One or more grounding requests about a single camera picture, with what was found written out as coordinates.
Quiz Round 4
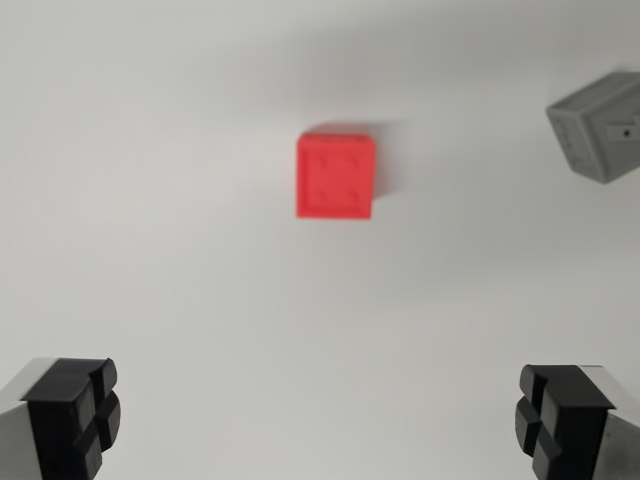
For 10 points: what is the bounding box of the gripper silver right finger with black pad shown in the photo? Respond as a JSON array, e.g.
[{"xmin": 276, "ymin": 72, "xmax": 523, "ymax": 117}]
[{"xmin": 514, "ymin": 363, "xmax": 640, "ymax": 480}]

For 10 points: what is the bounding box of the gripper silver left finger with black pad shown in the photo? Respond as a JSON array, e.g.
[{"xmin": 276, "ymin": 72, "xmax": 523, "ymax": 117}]
[{"xmin": 0, "ymin": 356, "xmax": 122, "ymax": 480}]

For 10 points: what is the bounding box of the red infantino toy cube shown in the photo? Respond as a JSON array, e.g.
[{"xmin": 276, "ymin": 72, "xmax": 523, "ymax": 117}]
[{"xmin": 294, "ymin": 131, "xmax": 378, "ymax": 222}]

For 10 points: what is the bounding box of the gray toy cube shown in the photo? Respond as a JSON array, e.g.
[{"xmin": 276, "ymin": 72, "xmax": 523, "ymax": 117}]
[{"xmin": 544, "ymin": 71, "xmax": 640, "ymax": 186}]

